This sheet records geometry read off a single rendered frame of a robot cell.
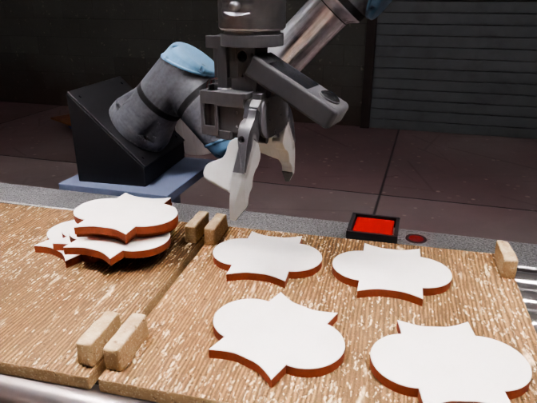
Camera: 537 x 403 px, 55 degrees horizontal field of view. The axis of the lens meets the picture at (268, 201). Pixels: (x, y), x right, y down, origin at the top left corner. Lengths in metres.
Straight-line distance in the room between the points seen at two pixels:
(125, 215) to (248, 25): 0.30
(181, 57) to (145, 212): 0.48
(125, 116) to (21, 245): 0.47
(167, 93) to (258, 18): 0.59
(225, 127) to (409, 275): 0.28
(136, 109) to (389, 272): 0.71
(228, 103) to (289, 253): 0.22
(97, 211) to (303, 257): 0.28
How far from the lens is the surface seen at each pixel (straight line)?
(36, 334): 0.60
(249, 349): 0.52
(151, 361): 0.53
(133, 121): 1.17
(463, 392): 0.50
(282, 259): 0.67
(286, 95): 0.57
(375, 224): 0.83
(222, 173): 0.59
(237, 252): 0.69
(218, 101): 0.60
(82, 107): 1.18
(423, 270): 0.67
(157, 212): 0.71
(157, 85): 1.14
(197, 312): 0.59
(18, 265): 0.75
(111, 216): 0.71
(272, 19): 0.58
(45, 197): 1.04
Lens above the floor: 1.26
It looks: 22 degrees down
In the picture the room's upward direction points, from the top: straight up
